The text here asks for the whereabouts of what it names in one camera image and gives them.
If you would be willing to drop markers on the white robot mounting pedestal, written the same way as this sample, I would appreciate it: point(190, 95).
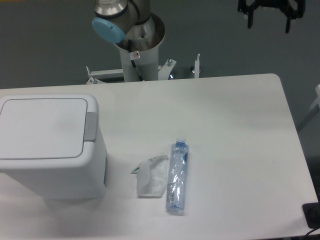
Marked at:
point(142, 42)

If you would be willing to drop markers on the white metal base frame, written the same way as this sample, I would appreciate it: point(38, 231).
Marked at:
point(133, 73)

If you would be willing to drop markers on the clear plastic water bottle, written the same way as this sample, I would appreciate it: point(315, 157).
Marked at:
point(177, 176)

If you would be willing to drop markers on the black device at table edge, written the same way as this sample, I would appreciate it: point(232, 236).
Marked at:
point(312, 214)

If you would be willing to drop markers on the white plastic wrapper packet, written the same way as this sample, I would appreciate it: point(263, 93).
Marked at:
point(151, 177)

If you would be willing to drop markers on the white trash can lid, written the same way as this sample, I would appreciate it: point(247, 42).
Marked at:
point(42, 128)

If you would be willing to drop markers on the grey lid push button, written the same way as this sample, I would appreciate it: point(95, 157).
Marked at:
point(90, 127)

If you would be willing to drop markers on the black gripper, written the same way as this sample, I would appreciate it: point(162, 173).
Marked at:
point(283, 5)

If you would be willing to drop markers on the white object at right edge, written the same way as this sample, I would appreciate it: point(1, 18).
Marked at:
point(313, 109)

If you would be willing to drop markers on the white plastic trash can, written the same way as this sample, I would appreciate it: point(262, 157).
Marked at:
point(82, 177)

